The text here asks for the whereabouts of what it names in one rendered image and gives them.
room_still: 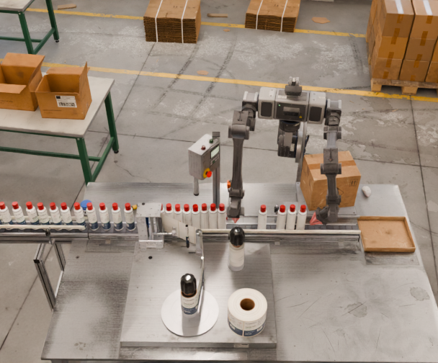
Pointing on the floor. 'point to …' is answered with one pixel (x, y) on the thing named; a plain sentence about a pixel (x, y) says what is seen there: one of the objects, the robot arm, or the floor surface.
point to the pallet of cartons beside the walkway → (413, 44)
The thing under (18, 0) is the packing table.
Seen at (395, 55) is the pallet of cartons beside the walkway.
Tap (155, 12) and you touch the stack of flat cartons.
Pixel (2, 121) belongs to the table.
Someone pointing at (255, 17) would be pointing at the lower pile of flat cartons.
